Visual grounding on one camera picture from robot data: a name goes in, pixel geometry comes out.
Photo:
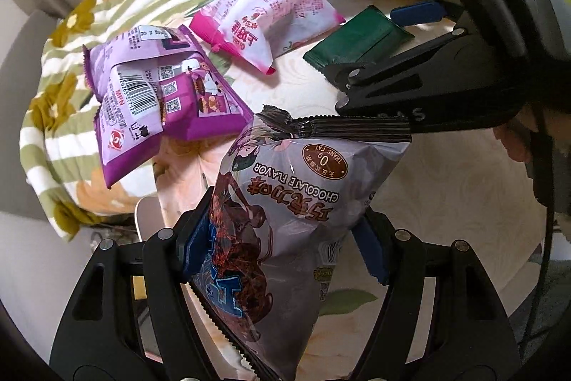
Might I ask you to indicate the grey brown-print snack packet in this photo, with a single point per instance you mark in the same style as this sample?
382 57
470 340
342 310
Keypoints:
290 207

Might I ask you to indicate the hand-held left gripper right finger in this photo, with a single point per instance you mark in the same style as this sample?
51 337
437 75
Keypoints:
370 251

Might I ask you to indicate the person's right hand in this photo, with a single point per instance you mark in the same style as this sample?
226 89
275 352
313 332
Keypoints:
522 140

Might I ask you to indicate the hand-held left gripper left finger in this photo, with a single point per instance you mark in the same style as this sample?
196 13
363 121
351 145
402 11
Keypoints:
196 238

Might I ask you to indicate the pink and white snack packet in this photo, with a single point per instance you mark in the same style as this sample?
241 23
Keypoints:
267 15

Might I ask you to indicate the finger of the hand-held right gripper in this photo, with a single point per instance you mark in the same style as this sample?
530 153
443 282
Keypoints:
419 12
424 91

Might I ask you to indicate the grey padded headboard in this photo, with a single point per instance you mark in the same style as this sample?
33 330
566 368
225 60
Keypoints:
22 64

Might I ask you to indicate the dark green snack packet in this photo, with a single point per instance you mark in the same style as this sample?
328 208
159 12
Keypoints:
361 37

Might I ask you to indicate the purple snack packet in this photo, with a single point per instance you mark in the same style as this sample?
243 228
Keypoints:
147 95

